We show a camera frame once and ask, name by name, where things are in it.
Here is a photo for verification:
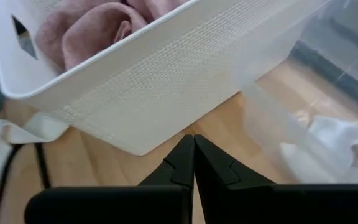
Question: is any clear plastic bin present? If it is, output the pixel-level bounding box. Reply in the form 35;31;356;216
237;0;358;184

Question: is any plain white cloth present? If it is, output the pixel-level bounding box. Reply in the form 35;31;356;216
278;114;358;184

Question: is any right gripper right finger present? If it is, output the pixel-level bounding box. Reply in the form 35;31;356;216
195;135;358;224

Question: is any pink cloth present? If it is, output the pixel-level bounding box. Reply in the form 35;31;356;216
35;0;192;72

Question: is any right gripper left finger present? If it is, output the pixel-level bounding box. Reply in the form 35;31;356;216
25;135;196;224

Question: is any white perforated plastic basket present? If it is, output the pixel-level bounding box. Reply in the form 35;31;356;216
0;0;332;156

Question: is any black metal table frame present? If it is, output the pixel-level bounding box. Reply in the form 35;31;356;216
290;15;358;118

